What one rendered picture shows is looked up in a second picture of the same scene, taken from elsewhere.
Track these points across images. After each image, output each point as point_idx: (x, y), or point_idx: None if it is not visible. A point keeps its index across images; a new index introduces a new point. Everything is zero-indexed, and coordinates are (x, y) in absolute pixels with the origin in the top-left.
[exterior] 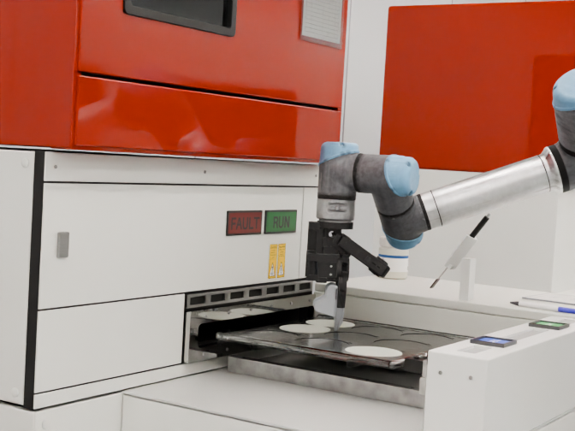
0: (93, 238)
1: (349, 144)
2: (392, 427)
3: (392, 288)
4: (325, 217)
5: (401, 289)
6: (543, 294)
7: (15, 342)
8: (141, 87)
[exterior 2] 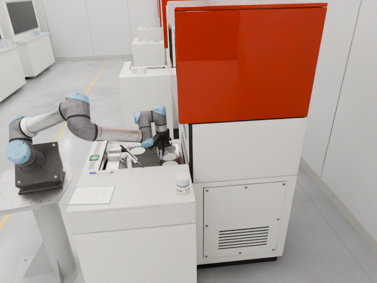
0: None
1: (154, 106)
2: None
3: (162, 171)
4: (160, 126)
5: (159, 172)
6: (110, 196)
7: None
8: (171, 74)
